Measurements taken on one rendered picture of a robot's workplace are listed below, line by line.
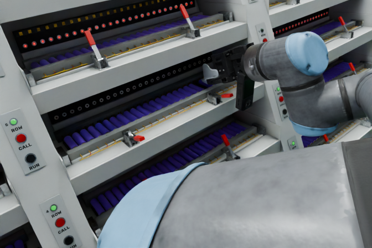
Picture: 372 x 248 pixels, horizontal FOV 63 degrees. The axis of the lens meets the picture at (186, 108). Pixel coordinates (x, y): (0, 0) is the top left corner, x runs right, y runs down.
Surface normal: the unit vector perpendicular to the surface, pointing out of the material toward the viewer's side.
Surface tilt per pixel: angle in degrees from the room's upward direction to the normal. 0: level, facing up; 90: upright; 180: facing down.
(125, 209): 19
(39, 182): 90
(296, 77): 92
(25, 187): 90
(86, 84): 109
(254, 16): 90
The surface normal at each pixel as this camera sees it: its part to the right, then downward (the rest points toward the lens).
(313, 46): 0.48, -0.10
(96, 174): 0.60, 0.30
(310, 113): -0.33, 0.32
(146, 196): -0.43, -0.86
